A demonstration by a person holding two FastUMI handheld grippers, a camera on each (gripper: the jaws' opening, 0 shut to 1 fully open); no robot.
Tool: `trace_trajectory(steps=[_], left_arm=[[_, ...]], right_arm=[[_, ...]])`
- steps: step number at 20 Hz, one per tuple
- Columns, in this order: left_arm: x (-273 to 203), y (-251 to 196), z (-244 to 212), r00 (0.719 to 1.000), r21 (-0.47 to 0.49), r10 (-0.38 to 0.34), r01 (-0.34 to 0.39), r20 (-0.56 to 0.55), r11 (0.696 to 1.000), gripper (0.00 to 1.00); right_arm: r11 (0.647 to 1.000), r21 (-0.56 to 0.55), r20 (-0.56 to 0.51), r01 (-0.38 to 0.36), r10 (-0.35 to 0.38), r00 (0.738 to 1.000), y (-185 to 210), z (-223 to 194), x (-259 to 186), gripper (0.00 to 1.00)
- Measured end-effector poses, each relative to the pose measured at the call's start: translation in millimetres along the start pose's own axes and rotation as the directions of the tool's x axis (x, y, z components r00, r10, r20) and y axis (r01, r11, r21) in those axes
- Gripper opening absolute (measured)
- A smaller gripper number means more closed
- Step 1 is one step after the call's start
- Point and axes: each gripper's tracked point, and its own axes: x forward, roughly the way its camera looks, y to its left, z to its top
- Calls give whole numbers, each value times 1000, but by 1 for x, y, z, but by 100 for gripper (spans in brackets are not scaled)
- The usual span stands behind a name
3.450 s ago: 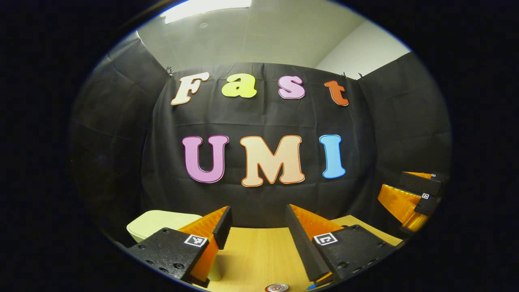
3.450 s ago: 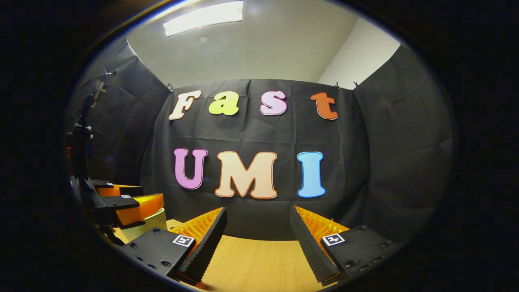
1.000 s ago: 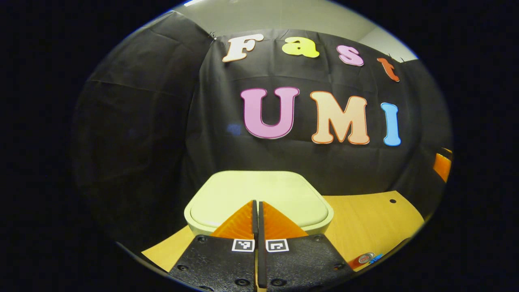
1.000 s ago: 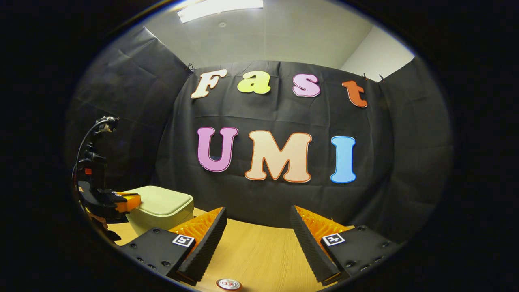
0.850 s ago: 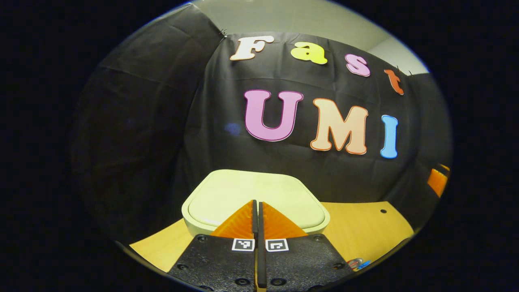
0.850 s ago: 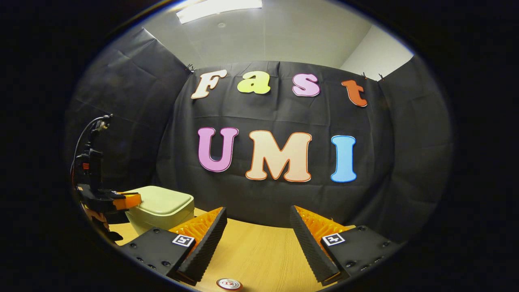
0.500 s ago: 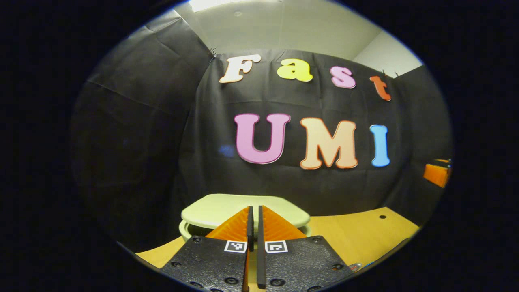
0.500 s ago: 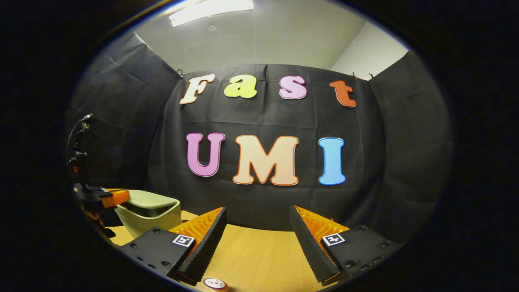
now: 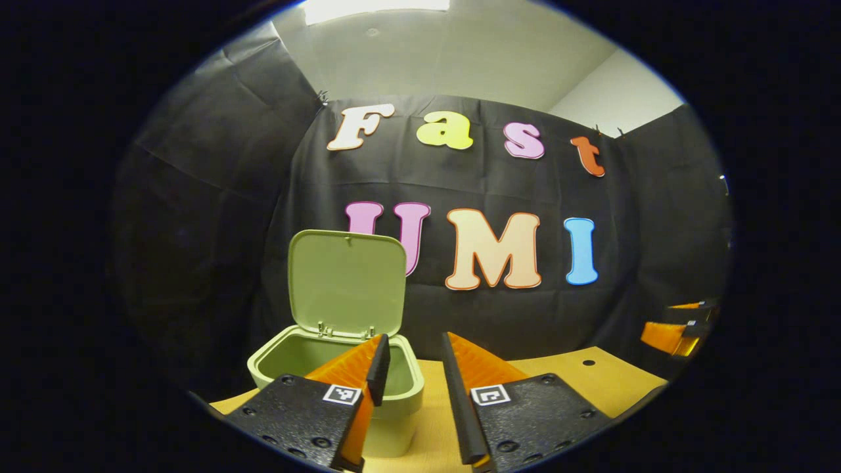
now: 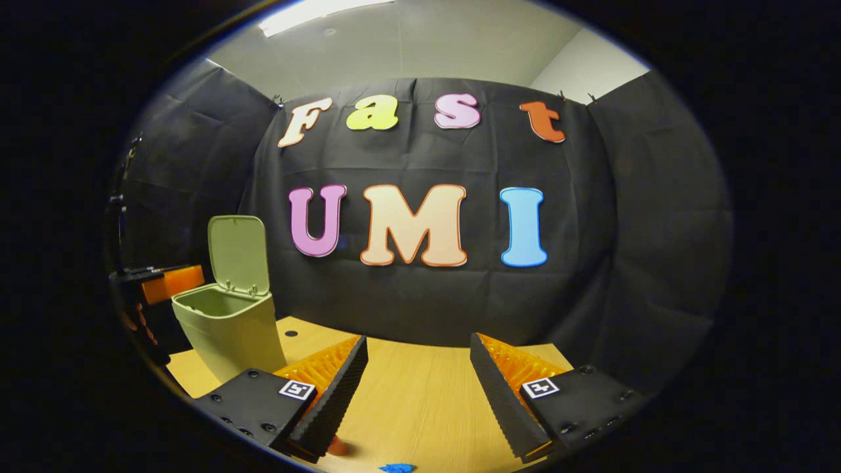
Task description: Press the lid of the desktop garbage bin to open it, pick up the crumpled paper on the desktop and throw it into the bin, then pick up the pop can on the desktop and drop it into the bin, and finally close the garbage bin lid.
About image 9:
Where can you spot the ceiling light panel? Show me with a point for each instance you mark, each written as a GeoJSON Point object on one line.
{"type": "Point", "coordinates": [374, 9]}

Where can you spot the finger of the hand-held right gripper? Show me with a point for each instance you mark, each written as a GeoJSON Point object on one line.
{"type": "Point", "coordinates": [696, 313]}
{"type": "Point", "coordinates": [698, 330]}

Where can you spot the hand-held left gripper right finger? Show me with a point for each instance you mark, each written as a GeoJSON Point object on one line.
{"type": "Point", "coordinates": [460, 407]}

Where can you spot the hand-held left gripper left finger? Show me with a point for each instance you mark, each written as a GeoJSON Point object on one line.
{"type": "Point", "coordinates": [379, 368]}

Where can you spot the green desktop garbage bin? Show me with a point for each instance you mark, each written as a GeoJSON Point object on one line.
{"type": "Point", "coordinates": [345, 282]}

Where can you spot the wooden desktop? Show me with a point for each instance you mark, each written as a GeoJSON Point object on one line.
{"type": "Point", "coordinates": [591, 384]}

